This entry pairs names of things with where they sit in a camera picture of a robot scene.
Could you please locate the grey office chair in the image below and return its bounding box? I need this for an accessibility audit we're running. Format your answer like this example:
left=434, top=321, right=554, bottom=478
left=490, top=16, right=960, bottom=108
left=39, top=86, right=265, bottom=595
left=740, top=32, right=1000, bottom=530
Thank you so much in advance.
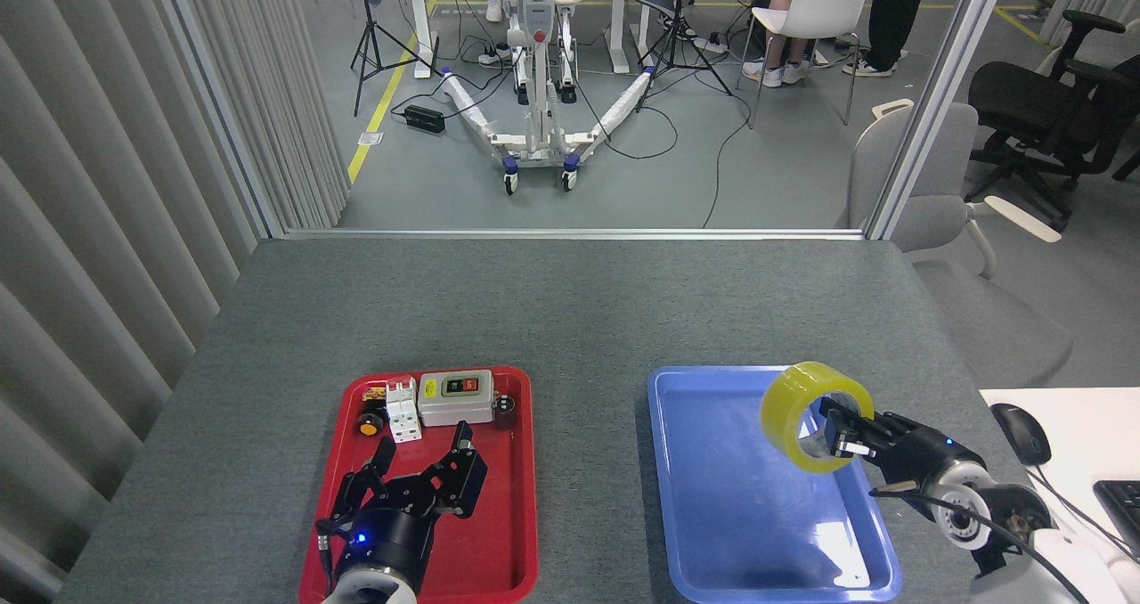
left=837, top=99, right=1074, bottom=389

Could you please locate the white wheeled stand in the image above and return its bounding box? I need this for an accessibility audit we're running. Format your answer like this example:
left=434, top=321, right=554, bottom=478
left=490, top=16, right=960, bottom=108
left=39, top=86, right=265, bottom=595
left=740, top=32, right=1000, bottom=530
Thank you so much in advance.
left=441, top=0, right=657, bottom=197

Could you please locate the black keyboard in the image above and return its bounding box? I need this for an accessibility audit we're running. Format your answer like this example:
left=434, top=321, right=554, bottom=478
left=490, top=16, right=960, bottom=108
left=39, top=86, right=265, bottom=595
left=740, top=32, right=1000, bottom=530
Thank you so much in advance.
left=1093, top=479, right=1140, bottom=560

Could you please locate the white plastic chair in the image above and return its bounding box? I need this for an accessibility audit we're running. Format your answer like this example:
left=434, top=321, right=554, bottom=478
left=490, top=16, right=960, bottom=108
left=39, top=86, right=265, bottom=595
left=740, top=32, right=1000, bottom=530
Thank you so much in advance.
left=737, top=0, right=878, bottom=130

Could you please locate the white desk leg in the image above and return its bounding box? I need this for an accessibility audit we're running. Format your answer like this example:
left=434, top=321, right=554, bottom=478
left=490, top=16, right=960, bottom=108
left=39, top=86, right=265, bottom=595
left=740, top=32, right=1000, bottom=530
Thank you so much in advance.
left=405, top=0, right=444, bottom=80
left=604, top=0, right=656, bottom=76

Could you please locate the red plastic tray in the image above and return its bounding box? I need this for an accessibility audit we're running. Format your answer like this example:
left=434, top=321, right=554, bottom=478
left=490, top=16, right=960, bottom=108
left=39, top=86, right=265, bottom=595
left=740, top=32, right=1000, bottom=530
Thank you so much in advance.
left=298, top=365, right=540, bottom=604

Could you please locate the yellow tape roll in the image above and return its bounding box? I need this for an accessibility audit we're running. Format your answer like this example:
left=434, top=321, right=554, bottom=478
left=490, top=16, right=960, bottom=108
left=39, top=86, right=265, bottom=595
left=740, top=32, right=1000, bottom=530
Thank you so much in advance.
left=760, top=362, right=875, bottom=474

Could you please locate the silver frame post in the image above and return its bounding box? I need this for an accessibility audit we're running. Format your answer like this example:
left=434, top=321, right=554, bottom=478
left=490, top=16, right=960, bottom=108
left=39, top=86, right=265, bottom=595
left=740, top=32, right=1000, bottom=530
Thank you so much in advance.
left=864, top=0, right=1018, bottom=241

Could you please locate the black computer mouse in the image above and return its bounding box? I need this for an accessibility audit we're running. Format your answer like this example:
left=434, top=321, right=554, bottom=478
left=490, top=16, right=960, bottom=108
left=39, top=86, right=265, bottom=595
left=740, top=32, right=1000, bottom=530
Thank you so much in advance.
left=990, top=403, right=1052, bottom=467

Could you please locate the grey push button switch box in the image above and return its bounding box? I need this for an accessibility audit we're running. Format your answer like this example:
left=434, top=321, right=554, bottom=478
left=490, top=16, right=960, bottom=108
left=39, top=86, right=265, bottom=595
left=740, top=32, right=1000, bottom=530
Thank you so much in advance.
left=417, top=370, right=496, bottom=429

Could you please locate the white side table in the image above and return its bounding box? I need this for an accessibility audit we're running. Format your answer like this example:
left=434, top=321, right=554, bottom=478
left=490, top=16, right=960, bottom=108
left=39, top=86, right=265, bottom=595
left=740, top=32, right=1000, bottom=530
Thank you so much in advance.
left=980, top=388, right=1140, bottom=604

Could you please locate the black mouse cable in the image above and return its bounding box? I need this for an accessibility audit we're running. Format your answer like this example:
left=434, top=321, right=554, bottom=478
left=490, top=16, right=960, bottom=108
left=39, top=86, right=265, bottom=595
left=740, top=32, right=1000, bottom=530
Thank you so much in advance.
left=1033, top=463, right=1140, bottom=569

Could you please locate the white circuit breaker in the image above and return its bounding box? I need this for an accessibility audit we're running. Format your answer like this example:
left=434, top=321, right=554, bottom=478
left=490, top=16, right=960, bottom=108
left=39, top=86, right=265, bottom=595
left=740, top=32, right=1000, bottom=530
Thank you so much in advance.
left=385, top=378, right=424, bottom=445

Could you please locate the black office chair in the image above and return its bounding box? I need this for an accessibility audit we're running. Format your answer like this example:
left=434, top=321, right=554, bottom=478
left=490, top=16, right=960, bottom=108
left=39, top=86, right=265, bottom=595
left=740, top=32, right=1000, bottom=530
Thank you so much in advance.
left=965, top=10, right=1140, bottom=231

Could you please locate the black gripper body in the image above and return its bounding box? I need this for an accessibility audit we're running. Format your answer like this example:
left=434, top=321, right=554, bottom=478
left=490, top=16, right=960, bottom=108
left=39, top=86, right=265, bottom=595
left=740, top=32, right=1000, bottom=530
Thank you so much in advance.
left=877, top=421, right=985, bottom=498
left=334, top=508, right=437, bottom=578

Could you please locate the black tripod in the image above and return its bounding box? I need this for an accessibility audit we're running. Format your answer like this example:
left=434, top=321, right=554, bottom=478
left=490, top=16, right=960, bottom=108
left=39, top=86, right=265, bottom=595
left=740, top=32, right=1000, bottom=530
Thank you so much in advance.
left=635, top=0, right=734, bottom=113
left=350, top=0, right=444, bottom=118

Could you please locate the seated person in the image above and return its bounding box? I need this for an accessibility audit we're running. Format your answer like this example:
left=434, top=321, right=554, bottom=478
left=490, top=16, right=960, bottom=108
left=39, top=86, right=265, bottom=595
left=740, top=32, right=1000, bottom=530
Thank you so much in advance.
left=742, top=0, right=816, bottom=88

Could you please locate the blue plastic tray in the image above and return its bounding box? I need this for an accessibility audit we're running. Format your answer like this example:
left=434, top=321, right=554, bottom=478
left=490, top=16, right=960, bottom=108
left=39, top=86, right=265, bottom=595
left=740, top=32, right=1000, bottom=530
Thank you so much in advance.
left=646, top=365, right=903, bottom=604

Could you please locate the standing person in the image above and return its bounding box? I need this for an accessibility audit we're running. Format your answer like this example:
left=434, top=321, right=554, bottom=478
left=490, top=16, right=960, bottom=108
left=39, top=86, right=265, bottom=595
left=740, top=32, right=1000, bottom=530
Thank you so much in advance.
left=842, top=0, right=932, bottom=78

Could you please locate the silver frame rail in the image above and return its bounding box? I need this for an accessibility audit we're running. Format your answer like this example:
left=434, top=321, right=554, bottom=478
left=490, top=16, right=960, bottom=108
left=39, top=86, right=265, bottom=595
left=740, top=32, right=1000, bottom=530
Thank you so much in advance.
left=283, top=227, right=869, bottom=242

